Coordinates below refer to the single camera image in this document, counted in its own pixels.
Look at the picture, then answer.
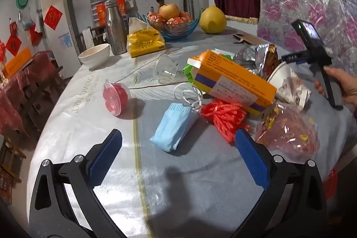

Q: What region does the long orange box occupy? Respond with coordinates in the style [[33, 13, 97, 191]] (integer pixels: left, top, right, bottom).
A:
[[3, 47, 32, 78]]

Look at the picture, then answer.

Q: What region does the white bowl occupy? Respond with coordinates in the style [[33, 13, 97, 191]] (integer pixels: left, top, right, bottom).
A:
[[78, 43, 110, 69]]

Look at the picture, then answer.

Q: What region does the white paper cup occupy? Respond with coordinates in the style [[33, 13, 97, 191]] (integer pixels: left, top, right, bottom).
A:
[[267, 61, 311, 111]]

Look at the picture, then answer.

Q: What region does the yellow snack bag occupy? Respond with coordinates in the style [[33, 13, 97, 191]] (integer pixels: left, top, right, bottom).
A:
[[127, 17, 166, 58]]

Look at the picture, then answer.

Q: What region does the wooden chair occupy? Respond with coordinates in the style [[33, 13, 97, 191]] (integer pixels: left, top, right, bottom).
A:
[[81, 25, 110, 52]]

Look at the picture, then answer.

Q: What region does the clear plastic cup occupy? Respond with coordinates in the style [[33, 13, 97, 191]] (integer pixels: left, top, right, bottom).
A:
[[153, 55, 183, 85]]

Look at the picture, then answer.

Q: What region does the person's right hand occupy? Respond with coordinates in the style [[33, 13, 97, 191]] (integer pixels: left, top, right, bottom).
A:
[[315, 66, 357, 108]]

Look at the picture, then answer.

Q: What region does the blue face mask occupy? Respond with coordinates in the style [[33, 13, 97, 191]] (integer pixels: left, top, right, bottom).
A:
[[150, 84, 203, 152]]

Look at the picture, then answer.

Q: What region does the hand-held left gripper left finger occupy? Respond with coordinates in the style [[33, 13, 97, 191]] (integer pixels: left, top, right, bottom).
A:
[[29, 129, 126, 238]]

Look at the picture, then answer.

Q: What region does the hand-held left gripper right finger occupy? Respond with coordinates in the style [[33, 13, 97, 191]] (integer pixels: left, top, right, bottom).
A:
[[231, 129, 328, 238]]

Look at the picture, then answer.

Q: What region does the red diamond paper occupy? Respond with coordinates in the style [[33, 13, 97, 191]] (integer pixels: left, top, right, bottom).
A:
[[44, 5, 63, 31], [5, 36, 22, 57], [29, 23, 44, 46]]

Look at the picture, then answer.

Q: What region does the apple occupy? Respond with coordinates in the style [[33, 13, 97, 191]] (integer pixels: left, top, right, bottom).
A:
[[159, 3, 180, 20]]

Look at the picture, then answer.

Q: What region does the pink plastic bag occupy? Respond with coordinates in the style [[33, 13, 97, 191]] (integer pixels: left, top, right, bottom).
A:
[[255, 104, 320, 156]]

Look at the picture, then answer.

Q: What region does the yellow pomelo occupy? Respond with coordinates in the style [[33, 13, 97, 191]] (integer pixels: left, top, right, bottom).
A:
[[200, 6, 227, 34]]

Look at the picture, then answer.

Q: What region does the orange cardboard box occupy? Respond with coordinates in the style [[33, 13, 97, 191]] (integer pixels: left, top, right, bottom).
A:
[[187, 50, 277, 116]]

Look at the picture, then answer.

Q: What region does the red plastic basket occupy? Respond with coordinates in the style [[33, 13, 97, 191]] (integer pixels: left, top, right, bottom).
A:
[[324, 168, 338, 201]]

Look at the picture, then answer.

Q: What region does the steel thermos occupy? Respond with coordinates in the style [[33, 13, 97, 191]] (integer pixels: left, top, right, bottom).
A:
[[104, 0, 129, 56]]

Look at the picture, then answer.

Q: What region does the dark wooden bench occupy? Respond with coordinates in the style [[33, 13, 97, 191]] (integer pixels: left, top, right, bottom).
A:
[[22, 66, 67, 127]]

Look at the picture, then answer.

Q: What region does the silver foil snack bag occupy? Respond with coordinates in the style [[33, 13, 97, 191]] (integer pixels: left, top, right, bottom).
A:
[[233, 43, 281, 81]]

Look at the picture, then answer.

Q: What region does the red rope bundle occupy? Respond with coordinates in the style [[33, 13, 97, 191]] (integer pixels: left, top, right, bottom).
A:
[[200, 99, 250, 144]]

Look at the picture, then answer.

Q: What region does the table with red cloth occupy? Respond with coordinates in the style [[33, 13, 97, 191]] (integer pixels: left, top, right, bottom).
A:
[[0, 51, 56, 138]]

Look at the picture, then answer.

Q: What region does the blue glass fruit bowl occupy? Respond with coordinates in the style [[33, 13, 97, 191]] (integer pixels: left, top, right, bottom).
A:
[[136, 9, 203, 40]]

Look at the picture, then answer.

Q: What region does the brown cardboard piece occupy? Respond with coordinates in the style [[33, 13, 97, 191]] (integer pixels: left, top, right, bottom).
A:
[[233, 33, 265, 45]]

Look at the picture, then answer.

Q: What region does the red plastic jelly cup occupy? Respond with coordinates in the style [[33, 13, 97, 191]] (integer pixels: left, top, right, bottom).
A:
[[103, 82, 131, 116]]

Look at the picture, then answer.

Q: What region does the white green packet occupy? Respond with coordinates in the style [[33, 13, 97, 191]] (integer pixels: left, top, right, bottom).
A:
[[210, 48, 237, 61]]

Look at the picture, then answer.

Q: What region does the white refrigerator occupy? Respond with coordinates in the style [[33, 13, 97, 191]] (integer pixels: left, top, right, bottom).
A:
[[40, 0, 81, 79]]

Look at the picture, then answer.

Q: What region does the red printed package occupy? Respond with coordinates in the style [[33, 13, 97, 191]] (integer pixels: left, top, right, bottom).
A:
[[96, 0, 127, 26]]

